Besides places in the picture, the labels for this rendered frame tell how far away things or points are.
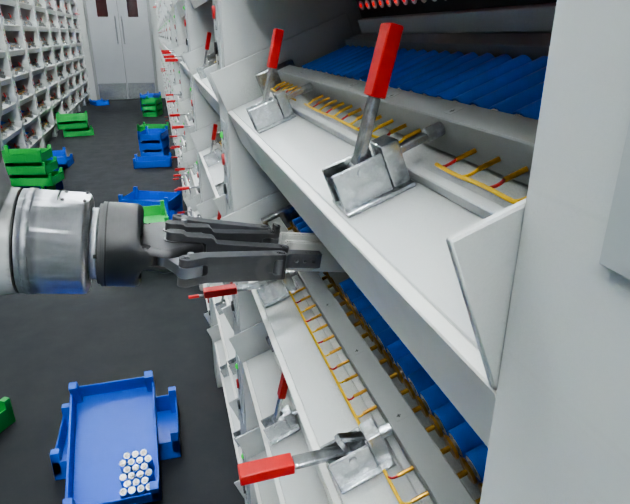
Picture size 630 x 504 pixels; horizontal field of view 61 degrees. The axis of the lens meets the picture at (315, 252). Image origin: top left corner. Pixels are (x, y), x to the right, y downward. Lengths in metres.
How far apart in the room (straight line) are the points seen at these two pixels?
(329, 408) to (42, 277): 0.25
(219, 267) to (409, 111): 0.22
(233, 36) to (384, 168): 0.46
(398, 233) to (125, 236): 0.28
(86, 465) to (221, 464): 0.32
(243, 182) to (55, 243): 0.34
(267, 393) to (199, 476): 0.72
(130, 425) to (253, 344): 0.72
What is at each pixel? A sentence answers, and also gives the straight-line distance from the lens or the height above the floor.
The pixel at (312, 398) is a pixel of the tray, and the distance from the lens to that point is 0.45.
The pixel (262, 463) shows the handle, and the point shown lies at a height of 0.76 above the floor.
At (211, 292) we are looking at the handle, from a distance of 0.58.
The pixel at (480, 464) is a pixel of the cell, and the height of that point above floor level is 0.78.
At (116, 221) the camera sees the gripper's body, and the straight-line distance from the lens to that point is 0.48.
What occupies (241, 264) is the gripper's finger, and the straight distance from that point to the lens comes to 0.47.
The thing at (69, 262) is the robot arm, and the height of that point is 0.84.
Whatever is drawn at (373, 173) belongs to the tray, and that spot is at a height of 0.94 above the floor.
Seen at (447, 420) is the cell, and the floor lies 0.78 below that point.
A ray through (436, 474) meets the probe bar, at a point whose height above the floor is 0.78.
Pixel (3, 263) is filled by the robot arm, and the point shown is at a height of 0.85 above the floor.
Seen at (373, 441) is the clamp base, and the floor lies 0.77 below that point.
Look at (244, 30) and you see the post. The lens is 0.72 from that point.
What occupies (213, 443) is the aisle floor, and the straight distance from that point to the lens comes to 1.55.
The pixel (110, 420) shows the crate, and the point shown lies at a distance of 1.52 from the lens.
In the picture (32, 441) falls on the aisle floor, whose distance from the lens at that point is 1.71.
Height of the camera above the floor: 1.01
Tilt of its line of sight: 22 degrees down
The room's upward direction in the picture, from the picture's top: straight up
